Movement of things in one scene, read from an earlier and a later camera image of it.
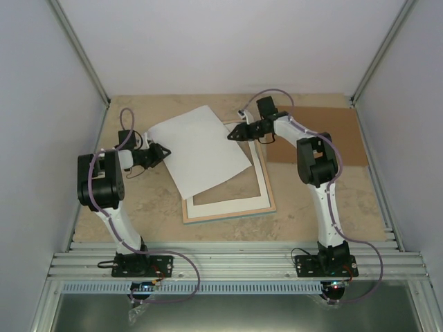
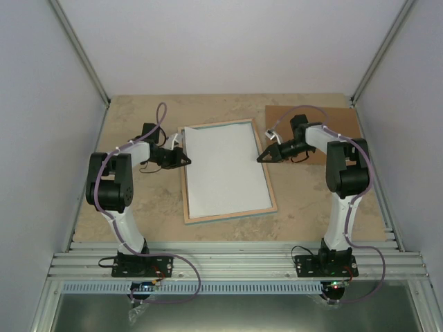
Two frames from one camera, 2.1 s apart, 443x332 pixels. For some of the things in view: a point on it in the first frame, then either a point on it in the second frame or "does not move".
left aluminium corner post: [77, 44] does not move
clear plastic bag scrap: [135, 311] does not move
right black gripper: [243, 132] to [275, 151]
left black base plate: [142, 266] does not move
